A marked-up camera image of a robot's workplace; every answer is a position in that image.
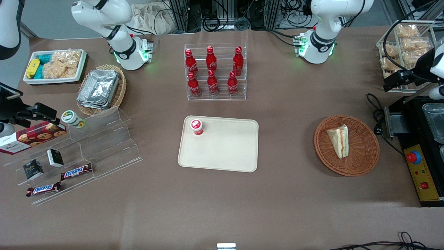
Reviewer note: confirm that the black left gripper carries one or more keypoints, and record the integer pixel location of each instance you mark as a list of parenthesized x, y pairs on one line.
[(420, 64)]

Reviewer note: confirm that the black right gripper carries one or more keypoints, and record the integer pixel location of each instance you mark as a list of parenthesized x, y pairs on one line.
[(7, 104)]

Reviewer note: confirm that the triangular sandwich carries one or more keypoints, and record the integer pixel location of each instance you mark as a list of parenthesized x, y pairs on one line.
[(339, 140)]

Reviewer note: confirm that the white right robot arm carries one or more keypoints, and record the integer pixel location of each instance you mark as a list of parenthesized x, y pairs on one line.
[(122, 47)]

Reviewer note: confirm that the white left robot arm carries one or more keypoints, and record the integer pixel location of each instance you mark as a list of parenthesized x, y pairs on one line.
[(322, 40)]

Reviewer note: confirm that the white rectangular snack tray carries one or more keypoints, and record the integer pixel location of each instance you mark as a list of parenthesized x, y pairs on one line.
[(52, 81)]

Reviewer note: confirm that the round brown wicker basket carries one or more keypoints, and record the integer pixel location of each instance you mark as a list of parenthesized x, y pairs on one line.
[(362, 149)]

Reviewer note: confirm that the oval wicker basket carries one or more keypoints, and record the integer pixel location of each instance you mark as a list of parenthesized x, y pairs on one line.
[(119, 95)]

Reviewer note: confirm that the beige plastic tray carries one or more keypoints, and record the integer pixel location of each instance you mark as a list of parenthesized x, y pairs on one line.
[(222, 149)]

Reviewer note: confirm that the red tartan cookie box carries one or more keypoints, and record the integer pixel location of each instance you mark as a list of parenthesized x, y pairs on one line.
[(34, 136)]

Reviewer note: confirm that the green lidded cup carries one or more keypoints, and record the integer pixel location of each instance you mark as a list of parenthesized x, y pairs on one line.
[(71, 118)]

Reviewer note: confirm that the teal snack packet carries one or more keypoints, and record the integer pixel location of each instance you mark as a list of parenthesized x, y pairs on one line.
[(44, 58), (39, 72)]

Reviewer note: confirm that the yellow snack packet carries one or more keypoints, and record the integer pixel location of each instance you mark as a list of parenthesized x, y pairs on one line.
[(32, 67)]

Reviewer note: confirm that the small black box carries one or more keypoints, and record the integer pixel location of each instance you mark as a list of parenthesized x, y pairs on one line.
[(55, 158), (33, 169)]

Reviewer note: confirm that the black heating machine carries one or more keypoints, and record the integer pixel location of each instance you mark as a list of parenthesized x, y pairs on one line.
[(414, 125)]

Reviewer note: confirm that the clear bag of rice crackers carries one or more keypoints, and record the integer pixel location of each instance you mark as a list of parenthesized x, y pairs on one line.
[(62, 64)]

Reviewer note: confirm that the steel pan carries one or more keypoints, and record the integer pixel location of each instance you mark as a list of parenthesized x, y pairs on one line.
[(435, 121)]

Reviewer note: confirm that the stacked foil containers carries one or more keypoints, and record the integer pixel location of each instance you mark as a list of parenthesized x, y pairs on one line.
[(99, 88)]

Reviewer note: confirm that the snickers chocolate bar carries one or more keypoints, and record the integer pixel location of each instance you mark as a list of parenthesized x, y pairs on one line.
[(43, 189), (76, 171)]

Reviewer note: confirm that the clear acrylic stepped shelf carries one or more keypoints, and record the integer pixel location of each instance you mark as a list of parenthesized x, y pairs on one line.
[(107, 149)]

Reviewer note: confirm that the red emergency stop button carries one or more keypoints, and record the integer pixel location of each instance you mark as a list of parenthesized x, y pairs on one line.
[(413, 157)]

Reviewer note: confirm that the yellow control panel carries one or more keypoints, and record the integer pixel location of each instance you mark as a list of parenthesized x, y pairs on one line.
[(425, 173)]

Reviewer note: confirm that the beige cloth bag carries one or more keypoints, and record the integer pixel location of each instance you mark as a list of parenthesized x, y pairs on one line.
[(149, 19)]

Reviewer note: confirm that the red cola bottle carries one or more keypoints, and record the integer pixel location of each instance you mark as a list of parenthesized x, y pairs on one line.
[(190, 64), (212, 84), (211, 60), (194, 86), (238, 62), (232, 85)]

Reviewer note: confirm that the red lidded yogurt cup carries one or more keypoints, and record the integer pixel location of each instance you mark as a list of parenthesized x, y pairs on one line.
[(196, 126)]

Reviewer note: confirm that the clear acrylic bottle rack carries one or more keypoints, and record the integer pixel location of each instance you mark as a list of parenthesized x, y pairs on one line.
[(222, 95)]

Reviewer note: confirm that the small white metal device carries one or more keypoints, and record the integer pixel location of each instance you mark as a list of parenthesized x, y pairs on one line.
[(226, 246)]

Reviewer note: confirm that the aluminium frame post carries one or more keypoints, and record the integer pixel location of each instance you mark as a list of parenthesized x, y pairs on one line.
[(179, 15), (273, 14)]

